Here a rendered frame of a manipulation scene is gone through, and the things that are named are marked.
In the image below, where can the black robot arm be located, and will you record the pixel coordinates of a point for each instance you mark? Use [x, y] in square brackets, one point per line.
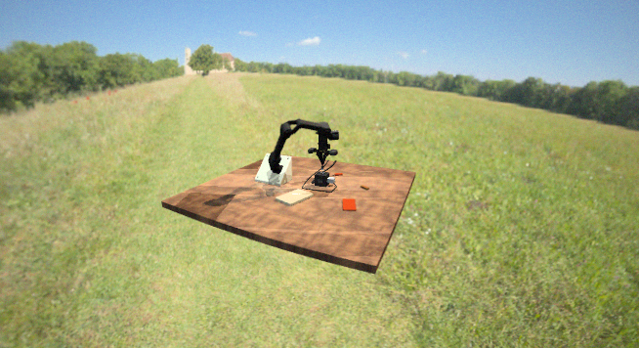
[322, 128]

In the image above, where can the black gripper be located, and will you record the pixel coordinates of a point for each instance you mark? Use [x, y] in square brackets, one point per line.
[322, 149]

